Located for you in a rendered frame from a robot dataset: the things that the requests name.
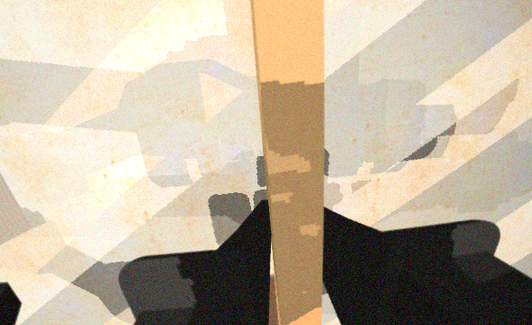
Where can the long wooden rail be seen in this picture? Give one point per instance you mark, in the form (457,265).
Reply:
(288,42)

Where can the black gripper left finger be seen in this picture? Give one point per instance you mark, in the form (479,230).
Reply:
(237,272)

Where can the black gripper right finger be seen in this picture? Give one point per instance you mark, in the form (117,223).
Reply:
(361,265)

